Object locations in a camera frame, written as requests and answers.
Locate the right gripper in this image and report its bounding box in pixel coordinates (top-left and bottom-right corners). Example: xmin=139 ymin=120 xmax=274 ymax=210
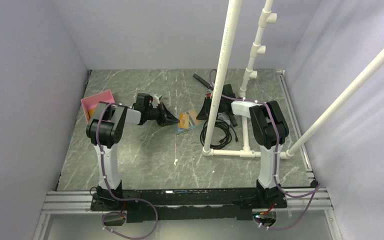
xmin=196 ymin=97 xmax=225 ymax=121

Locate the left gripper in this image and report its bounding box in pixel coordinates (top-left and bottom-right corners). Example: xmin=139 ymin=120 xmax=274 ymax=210
xmin=145 ymin=102 xmax=180 ymax=127

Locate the orange striped credit card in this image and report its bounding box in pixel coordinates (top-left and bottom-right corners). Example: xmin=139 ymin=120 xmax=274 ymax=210
xmin=177 ymin=113 xmax=190 ymax=130

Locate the green card holder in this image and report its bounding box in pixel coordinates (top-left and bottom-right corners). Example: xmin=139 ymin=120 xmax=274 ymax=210
xmin=176 ymin=108 xmax=204 ymax=133

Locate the orange VIP credit card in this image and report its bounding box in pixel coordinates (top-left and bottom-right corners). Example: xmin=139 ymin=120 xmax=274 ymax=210
xmin=186 ymin=109 xmax=202 ymax=128

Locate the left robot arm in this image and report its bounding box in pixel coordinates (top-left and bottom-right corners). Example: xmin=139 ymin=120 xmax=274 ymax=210
xmin=86 ymin=93 xmax=180 ymax=210

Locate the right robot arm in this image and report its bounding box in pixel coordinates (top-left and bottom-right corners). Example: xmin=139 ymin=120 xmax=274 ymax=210
xmin=220 ymin=94 xmax=289 ymax=208

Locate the stack of credit cards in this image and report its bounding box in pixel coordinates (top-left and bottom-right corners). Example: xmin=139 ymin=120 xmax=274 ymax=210
xmin=87 ymin=108 xmax=95 ymax=122

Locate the black foam tube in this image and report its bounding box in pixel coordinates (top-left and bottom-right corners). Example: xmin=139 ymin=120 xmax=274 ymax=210
xmin=192 ymin=73 xmax=238 ymax=128

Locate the pink plastic bin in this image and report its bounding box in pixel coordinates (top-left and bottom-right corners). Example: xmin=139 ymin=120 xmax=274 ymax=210
xmin=80 ymin=90 xmax=115 ymax=123

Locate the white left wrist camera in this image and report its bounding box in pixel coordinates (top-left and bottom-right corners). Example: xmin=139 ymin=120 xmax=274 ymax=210
xmin=153 ymin=93 xmax=163 ymax=105

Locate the coiled black cable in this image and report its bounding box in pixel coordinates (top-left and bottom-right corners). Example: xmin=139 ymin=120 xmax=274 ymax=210
xmin=199 ymin=118 xmax=239 ymax=150

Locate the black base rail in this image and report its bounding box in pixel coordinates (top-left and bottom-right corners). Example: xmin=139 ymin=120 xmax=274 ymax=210
xmin=90 ymin=187 xmax=288 ymax=223

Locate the white PVC pipe frame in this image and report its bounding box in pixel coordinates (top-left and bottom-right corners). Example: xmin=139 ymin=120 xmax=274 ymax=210
xmin=211 ymin=0 xmax=384 ymax=159

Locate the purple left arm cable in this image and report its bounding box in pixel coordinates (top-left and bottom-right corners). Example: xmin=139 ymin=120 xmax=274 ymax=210
xmin=94 ymin=103 xmax=160 ymax=240

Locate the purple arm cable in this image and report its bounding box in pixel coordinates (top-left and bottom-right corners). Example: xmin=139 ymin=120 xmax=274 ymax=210
xmin=94 ymin=103 xmax=160 ymax=240
xmin=209 ymin=68 xmax=321 ymax=232

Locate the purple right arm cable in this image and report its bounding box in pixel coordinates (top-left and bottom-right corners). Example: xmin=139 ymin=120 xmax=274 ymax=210
xmin=209 ymin=68 xmax=321 ymax=232

